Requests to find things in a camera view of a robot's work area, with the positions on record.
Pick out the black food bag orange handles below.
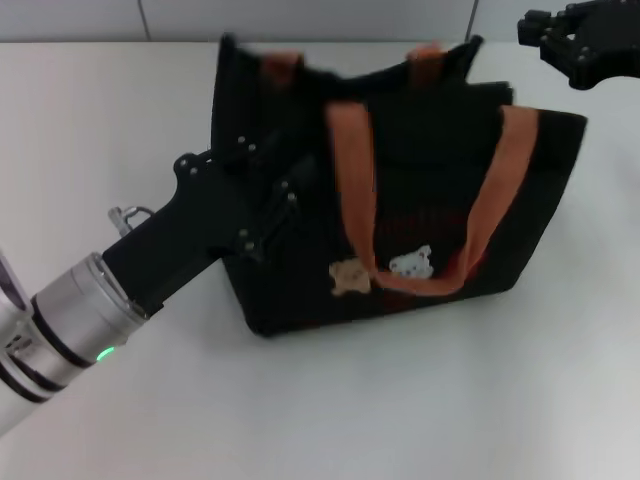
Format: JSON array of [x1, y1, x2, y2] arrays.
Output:
[[212, 33, 589, 339]]

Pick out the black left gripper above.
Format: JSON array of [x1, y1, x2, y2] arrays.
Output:
[[102, 132, 316, 306]]

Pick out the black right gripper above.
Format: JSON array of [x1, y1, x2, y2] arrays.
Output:
[[517, 0, 640, 91]]

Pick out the left gripper connector cable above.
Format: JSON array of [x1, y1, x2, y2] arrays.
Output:
[[108, 203, 154, 236]]

